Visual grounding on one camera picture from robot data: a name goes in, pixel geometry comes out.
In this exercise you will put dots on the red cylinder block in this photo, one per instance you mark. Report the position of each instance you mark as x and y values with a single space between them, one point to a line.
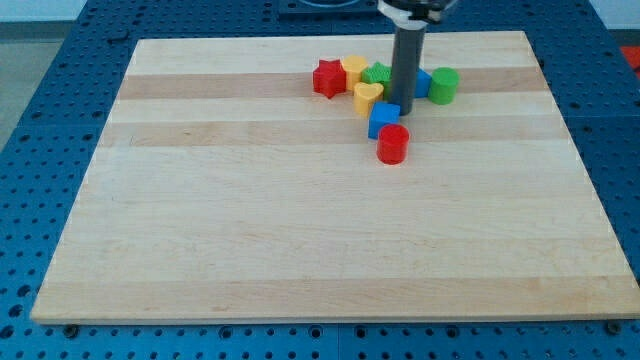
392 145

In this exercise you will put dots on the robot arm flange white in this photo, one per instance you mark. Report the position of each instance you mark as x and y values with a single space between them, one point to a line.
416 14

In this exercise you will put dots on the blue cube block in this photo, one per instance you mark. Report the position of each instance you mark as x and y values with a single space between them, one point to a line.
382 114

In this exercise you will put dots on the yellow heart block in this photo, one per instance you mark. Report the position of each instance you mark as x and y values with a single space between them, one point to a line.
365 95

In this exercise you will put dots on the wooden board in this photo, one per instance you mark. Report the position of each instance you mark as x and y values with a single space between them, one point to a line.
225 190

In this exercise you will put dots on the red star block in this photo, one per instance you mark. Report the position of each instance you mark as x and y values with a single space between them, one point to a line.
329 78

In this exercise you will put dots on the yellow hexagon block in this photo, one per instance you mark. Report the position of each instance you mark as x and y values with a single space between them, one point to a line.
353 65

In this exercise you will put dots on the green star block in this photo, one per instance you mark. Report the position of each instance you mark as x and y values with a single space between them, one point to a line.
378 73

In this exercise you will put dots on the blue block behind rod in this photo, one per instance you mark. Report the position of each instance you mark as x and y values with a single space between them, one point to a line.
423 82

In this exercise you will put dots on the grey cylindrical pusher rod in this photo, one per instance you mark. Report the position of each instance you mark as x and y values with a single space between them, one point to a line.
406 57

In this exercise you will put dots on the green cylinder block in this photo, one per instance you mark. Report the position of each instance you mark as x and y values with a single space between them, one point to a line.
444 84

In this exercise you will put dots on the red object at edge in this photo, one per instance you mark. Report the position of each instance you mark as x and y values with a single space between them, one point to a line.
632 56

